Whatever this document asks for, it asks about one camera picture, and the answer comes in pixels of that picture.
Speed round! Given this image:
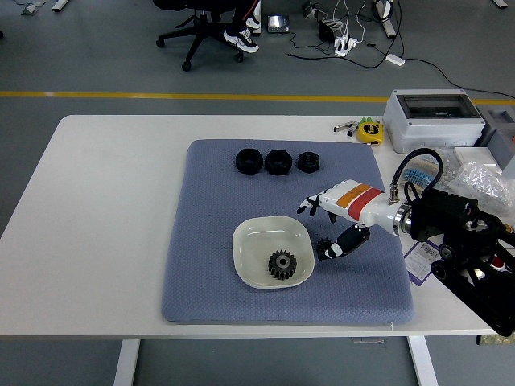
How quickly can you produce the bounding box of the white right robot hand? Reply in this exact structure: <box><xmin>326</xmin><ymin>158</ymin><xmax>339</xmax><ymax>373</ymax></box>
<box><xmin>296</xmin><ymin>180</ymin><xmax>400</xmax><ymax>261</ymax></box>

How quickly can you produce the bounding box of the black power brick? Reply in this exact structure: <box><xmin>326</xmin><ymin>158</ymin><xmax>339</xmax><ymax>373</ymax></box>
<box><xmin>317</xmin><ymin>19</ymin><xmax>337</xmax><ymax>43</ymax></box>

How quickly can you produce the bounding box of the grey electrical enclosure box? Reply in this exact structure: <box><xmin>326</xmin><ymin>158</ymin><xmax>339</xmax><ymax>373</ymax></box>
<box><xmin>381</xmin><ymin>88</ymin><xmax>487</xmax><ymax>154</ymax></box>

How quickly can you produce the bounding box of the small black hex nut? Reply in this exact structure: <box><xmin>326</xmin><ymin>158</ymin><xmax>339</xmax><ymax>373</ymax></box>
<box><xmin>297</xmin><ymin>150</ymin><xmax>322</xmax><ymax>174</ymax></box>

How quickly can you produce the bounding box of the black office chair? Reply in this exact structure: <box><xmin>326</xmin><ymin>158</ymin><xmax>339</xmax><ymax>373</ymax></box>
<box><xmin>152</xmin><ymin>0</ymin><xmax>262</xmax><ymax>72</ymax></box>

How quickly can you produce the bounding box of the person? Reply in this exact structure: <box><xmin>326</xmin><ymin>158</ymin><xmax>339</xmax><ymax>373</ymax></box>
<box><xmin>223</xmin><ymin>0</ymin><xmax>262</xmax><ymax>54</ymax></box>

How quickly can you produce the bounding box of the clear bag of silver parts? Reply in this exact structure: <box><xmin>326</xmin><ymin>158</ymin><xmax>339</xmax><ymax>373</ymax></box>
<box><xmin>444</xmin><ymin>160</ymin><xmax>515</xmax><ymax>214</ymax></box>

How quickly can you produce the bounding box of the yellow tape measure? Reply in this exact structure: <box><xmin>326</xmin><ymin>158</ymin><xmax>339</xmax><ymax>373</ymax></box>
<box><xmin>356</xmin><ymin>121</ymin><xmax>385</xmax><ymax>144</ymax></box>

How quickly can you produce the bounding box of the flat white box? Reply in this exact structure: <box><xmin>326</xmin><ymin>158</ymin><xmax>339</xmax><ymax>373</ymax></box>
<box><xmin>454</xmin><ymin>145</ymin><xmax>504</xmax><ymax>174</ymax></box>

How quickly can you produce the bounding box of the pale yellow patterned strip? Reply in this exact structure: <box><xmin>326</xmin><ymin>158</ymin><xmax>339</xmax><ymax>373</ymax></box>
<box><xmin>476</xmin><ymin>332</ymin><xmax>515</xmax><ymax>347</ymax></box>

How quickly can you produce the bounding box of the purple-edged label card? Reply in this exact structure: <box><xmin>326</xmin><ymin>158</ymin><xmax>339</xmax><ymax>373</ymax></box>
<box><xmin>403</xmin><ymin>240</ymin><xmax>440</xmax><ymax>288</ymax></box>

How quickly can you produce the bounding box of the large black gear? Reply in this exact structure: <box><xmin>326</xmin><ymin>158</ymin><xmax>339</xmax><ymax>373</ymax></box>
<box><xmin>267</xmin><ymin>248</ymin><xmax>298</xmax><ymax>281</ymax></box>

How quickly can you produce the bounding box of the large black hex nut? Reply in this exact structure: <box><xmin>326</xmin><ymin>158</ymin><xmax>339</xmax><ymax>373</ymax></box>
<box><xmin>264</xmin><ymin>149</ymin><xmax>294</xmax><ymax>176</ymax></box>
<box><xmin>235</xmin><ymin>147</ymin><xmax>265</xmax><ymax>175</ymax></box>

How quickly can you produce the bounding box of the long black floor cable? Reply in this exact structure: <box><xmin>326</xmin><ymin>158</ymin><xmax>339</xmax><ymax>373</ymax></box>
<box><xmin>404</xmin><ymin>58</ymin><xmax>515</xmax><ymax>101</ymax></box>

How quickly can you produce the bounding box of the blue-grey textured mat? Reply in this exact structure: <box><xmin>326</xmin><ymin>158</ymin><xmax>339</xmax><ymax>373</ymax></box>
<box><xmin>160</xmin><ymin>138</ymin><xmax>416</xmax><ymax>325</ymax></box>

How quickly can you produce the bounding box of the white square plate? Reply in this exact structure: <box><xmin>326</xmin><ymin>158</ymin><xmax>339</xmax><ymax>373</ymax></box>
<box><xmin>232</xmin><ymin>216</ymin><xmax>315</xmax><ymax>290</ymax></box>

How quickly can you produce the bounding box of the bag of blue resistors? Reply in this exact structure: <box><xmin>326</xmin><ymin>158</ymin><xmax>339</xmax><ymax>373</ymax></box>
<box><xmin>402</xmin><ymin>154</ymin><xmax>456</xmax><ymax>191</ymax></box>

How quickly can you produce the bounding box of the white power strip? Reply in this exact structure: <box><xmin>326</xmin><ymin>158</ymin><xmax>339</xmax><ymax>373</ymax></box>
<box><xmin>334</xmin><ymin>35</ymin><xmax>361</xmax><ymax>57</ymax></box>

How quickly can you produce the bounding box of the grey metal device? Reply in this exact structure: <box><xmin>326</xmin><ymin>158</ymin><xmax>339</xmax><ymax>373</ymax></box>
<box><xmin>480</xmin><ymin>107</ymin><xmax>515</xmax><ymax>170</ymax></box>

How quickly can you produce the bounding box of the white table leg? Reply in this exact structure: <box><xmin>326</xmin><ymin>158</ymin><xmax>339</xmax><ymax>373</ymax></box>
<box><xmin>113</xmin><ymin>339</ymin><xmax>141</xmax><ymax>386</ymax></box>
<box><xmin>406</xmin><ymin>335</ymin><xmax>439</xmax><ymax>386</ymax></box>

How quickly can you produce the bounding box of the white desk leg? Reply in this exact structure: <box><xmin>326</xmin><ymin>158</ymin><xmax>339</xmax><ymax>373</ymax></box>
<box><xmin>373</xmin><ymin>0</ymin><xmax>398</xmax><ymax>39</ymax></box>

